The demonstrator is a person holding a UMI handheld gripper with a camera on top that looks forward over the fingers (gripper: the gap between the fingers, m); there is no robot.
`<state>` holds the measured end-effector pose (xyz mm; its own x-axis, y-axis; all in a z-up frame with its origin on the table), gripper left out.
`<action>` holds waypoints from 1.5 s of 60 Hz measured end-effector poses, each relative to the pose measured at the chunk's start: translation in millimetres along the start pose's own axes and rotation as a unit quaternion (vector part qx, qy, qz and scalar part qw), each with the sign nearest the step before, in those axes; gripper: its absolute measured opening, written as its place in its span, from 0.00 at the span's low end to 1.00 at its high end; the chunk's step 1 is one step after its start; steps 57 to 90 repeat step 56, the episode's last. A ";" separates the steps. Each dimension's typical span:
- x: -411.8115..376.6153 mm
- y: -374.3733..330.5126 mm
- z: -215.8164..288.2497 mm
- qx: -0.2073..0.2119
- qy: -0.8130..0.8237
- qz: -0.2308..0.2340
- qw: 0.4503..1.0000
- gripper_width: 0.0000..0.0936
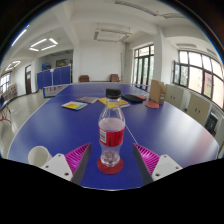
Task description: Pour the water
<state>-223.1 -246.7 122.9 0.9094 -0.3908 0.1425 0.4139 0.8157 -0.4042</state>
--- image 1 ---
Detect grey thin book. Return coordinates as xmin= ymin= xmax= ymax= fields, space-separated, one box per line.
xmin=75 ymin=96 xmax=100 ymax=105

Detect black-framed glass double door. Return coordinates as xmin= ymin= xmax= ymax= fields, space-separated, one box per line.
xmin=132 ymin=44 xmax=155 ymax=91

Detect large black-framed window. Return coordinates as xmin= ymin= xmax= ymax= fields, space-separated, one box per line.
xmin=172 ymin=49 xmax=224 ymax=109

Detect small bright window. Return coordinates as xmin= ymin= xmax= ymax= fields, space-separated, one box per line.
xmin=0 ymin=72 xmax=11 ymax=93

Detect colourful yellow-blue book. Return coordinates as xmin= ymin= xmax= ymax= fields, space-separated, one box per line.
xmin=60 ymin=100 xmax=89 ymax=111

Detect blue table with red legs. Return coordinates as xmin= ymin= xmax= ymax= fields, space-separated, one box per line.
xmin=0 ymin=96 xmax=13 ymax=124

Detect blue-framed barrier panel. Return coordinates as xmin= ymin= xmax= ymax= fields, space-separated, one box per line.
xmin=42 ymin=83 xmax=72 ymax=99

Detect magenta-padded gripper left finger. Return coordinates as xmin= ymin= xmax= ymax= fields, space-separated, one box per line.
xmin=41 ymin=142 xmax=93 ymax=186

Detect yellow book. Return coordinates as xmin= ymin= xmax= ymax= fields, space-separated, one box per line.
xmin=97 ymin=96 xmax=131 ymax=109

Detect black paddle case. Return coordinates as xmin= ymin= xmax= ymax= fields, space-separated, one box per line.
xmin=120 ymin=94 xmax=144 ymax=104

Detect white mug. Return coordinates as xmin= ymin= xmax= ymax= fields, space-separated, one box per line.
xmin=27 ymin=145 xmax=53 ymax=168

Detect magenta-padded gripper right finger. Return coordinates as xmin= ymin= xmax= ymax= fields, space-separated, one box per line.
xmin=132 ymin=143 xmax=183 ymax=186

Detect flat round red coaster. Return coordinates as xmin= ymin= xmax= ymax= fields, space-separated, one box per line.
xmin=96 ymin=157 xmax=125 ymax=176

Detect colourful book display row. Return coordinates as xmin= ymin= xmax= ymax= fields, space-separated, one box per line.
xmin=5 ymin=83 xmax=18 ymax=100

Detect black bin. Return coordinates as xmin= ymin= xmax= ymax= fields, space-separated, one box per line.
xmin=204 ymin=111 xmax=219 ymax=137

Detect clear bottle with red label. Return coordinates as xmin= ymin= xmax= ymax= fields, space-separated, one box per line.
xmin=97 ymin=87 xmax=127 ymax=168

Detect brown cardboard box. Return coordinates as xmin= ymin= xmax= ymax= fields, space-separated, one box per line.
xmin=148 ymin=79 xmax=167 ymax=105

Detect ceiling light group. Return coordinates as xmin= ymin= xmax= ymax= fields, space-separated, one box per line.
xmin=3 ymin=23 xmax=59 ymax=73

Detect blue folded table tennis tables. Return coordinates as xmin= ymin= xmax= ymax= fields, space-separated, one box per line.
xmin=36 ymin=65 xmax=72 ymax=90

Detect dark wooden door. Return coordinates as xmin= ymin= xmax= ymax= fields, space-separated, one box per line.
xmin=24 ymin=64 xmax=33 ymax=95

